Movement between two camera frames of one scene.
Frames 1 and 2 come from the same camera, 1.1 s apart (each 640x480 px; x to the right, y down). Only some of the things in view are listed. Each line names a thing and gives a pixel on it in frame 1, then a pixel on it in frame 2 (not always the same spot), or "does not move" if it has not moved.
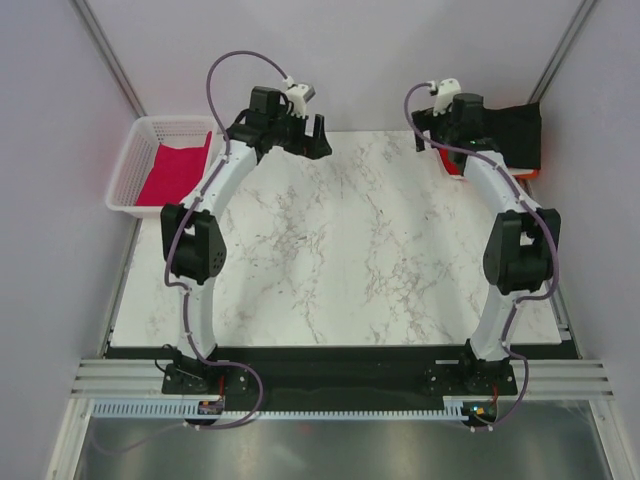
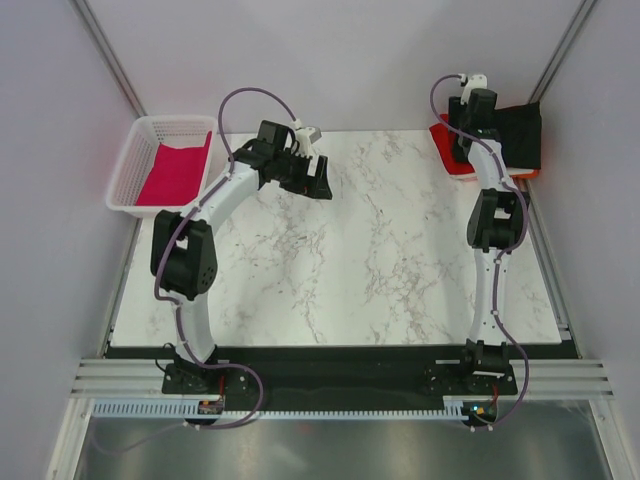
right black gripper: x=428 y=121 -> x=455 y=106
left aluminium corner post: x=90 y=24 does not move
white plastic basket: x=138 y=155 does not move
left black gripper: x=315 y=148 -> x=315 y=187
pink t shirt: x=176 y=172 does not move
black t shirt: x=516 y=131 does not move
